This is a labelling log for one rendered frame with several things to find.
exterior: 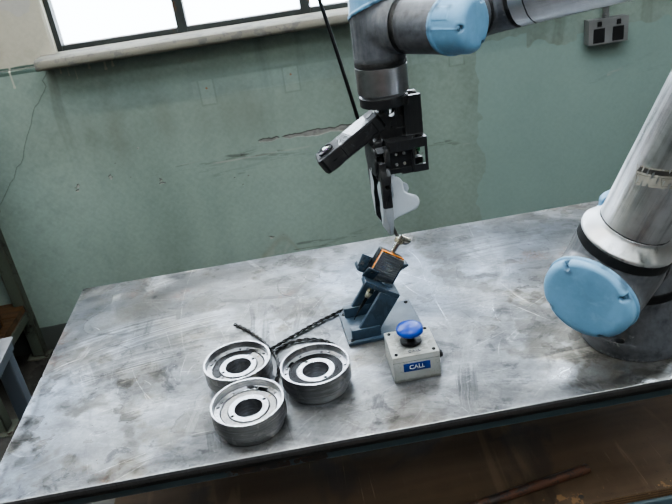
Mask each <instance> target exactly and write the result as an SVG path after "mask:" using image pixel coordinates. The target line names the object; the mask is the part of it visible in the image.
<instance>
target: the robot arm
mask: <svg viewBox="0 0 672 504"><path fill-rule="evenodd" d="M628 1H632V0H348V12H349V16H348V21H349V23H350V32H351V41H352V50H353V58H354V67H355V77H356V86H357V94H358V95H359V96H360V97H359V101H360V107H361V108H363V109H366V110H369V111H368V112H366V113H365V114H364V115H363V116H362V117H360V118H359V119H358V120H357V121H355V122H354V123H353V124H352V125H351V126H349V127H348V128H347V129H346V130H345V131H343V132H342V133H341V134H340V135H338V136H337V137H336V138H335V139H334V140H332V141H331V142H330V143H328V144H326V145H325V146H324V147H322V148H321V149H320V150H319V152H318V153H317V154H316V159H317V162H318V164H319V165H320V167H321V168H322V169H323V170H324V171H325V172H326V173H328V174H330V173H332V172H333V171H335V170H336V169H337V168H339V167H340V166H341V165H342V164H343V163H344V162H345V161H346V160H347V159H349V158H350V157H351V156H352V155H354V154H355V153H356V152H357V151H359V150H360V149H361V148H362V147H363V146H365V156H366V161H367V166H368V174H369V180H370V187H371V192H372V198H373V203H374V208H375V213H376V216H377V217H378V218H379V219H380V221H381V222H382V225H383V227H384V228H385V229H386V231H387V232H388V233H389V234H390V235H394V220H395V219H396V218H398V217H400V216H402V215H404V214H406V213H408V212H410V211H413V210H415V209H416V208H417V207H418V206H419V198H418V196H417V195H414V194H410V193H407V192H408V190H409V187H408V184H407V183H405V182H402V180H401V179H400V178H399V177H395V175H394V174H397V173H402V174H406V173H411V172H418V171H424V170H429V162H428V148H427V136H426V135H425V134H424V133H423V122H422V108H421V94H420V93H417V92H416V91H415V89H409V82H408V69H407V56H406V54H434V55H444V56H457V55H460V54H471V53H474V52H476V51H477V50H478V49H479V48H480V46H481V43H483V42H484V41H485V38H486V36H489V35H491V34H495V33H498V32H502V31H507V30H511V29H515V28H519V27H523V26H526V25H530V24H534V23H539V22H543V21H547V20H551V19H556V18H560V17H564V16H568V15H573V14H577V13H581V12H585V11H590V10H594V9H598V8H602V7H607V6H611V5H615V4H619V3H624V2H628ZM408 89H409V90H408ZM389 109H390V111H389ZM422 146H425V160H426V162H425V163H422V162H423V156H421V155H420V154H419V151H420V147H422ZM544 293H545V297H546V300H547V301H548V302H549V304H550V306H551V309H552V311H553V312H554V313H555V314H556V316H557V317H558V318H559V319H560V320H561V321H563V322H564V323H565V324H566V325H568V326H569V327H571V328H572V329H574V330H576V331H578V332H580V333H581V334H582V337H583V338H584V340H585V341H586V342H587V343H588V344H589V345H590V346H591V347H592V348H594V349H595V350H597V351H599V352H601V353H603V354H605V355H607V356H610V357H613V358H616V359H620V360H625V361H632V362H657V361H662V360H667V359H670V358H672V70H671V72H670V74H669V76H668V78H667V80H666V82H665V84H664V85H663V87H662V89H661V91H660V93H659V95H658V97H657V99H656V101H655V103H654V105H653V107H652V109H651V111H650V113H649V115H648V117H647V119H646V121H645V123H644V125H643V127H642V129H641V131H640V133H639V135H638V137H637V139H636V140H635V142H634V144H633V146H632V148H631V150H630V152H629V154H628V156H627V158H626V160H625V162H624V164H623V166H622V168H621V170H620V172H619V174H618V176H617V178H616V180H615V182H614V184H613V186H612V188H611V190H608V191H606V192H604V193H603V194H602V195H601V196H600V198H599V204H598V205H597V207H593V208H590V209H589V210H587V211H586V212H585V213H584V215H583V217H582V218H581V220H580V223H579V224H578V226H577V228H576V230H575V233H574V235H573V237H572V239H571V241H570V243H569V245H568V247H567V248H566V250H565V252H564V253H563V255H562V256H561V257H560V258H559V259H557V260H555V261H554V262H553V263H552V264H551V266H550V268H549V270H548V272H547V274H546V276H545V279H544Z"/></svg>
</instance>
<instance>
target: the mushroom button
mask: <svg viewBox="0 0 672 504"><path fill-rule="evenodd" d="M396 333H397V335H398V336H400V337H402V338H405V339H407V341H409V342H411V341H414V340H415V338H416V337H418V336H420V335H421V334H422V333H423V326H422V324H421V323H420V322H418V321H416V320H405V321H402V322H400V323H399V324H398V325H397V327H396Z"/></svg>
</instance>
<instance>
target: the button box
mask: <svg viewBox="0 0 672 504"><path fill-rule="evenodd" d="M384 340H385V348H386V357H387V360H388V363H389V366H390V369H391V372H392V375H393V378H394V381H395V384H396V383H401V382H407V381H412V380H418V379H423V378H429V377H434V376H440V375H441V364H440V357H442V356H443V352H442V349H439V348H438V346H437V344H436V342H435V340H434V338H433V335H432V333H431V331H430V329H429V327H428V325H427V326H423V333H422V334H421V335H420V336H418V337H416V338H415V340H414V341H411V342H409V341H407V339H405V338H402V337H400V336H398V335H397V333H396V331H394V332H388V333H384Z"/></svg>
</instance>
